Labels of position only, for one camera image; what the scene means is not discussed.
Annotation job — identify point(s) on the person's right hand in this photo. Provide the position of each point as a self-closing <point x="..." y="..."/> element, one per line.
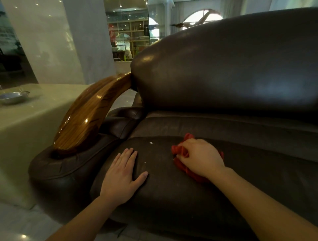
<point x="202" y="159"/>

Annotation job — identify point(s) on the person's left hand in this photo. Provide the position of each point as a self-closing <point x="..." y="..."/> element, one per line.
<point x="119" y="178"/>

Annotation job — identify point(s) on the person's left thumb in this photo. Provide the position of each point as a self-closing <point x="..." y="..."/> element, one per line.
<point x="140" y="177"/>

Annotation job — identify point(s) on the person's left little finger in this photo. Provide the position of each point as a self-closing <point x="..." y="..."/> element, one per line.
<point x="116" y="159"/>

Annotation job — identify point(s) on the person's right fingers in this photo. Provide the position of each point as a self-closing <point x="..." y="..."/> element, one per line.
<point x="182" y="159"/>

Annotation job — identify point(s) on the person's left middle finger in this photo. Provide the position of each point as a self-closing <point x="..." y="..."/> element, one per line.
<point x="127" y="158"/>

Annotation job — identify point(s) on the red cleaning cloth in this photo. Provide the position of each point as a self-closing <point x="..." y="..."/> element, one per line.
<point x="185" y="152"/>

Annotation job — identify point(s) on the person's right forearm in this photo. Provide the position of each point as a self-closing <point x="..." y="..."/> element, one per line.
<point x="263" y="208"/>

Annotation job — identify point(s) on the person's left forearm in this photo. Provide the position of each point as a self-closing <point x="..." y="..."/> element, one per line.
<point x="84" y="221"/>

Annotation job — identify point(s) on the glossy wooden sofa armrest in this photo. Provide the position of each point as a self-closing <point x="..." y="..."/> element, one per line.
<point x="87" y="114"/>

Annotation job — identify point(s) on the dark brown leather sofa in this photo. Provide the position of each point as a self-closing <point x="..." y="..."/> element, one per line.
<point x="223" y="111"/>

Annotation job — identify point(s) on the beige stone side table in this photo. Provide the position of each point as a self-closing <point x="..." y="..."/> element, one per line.
<point x="27" y="129"/>

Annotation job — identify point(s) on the silver metal bowl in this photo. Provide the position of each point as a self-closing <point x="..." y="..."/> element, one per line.
<point x="13" y="96"/>

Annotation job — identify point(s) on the wooden display shelf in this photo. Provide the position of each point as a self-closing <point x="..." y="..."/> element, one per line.
<point x="131" y="37"/>

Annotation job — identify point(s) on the white marble column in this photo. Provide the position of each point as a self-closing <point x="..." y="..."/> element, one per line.
<point x="89" y="37"/>

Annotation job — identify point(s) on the wooden bird sculpture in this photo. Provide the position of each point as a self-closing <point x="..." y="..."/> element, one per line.
<point x="196" y="21"/>

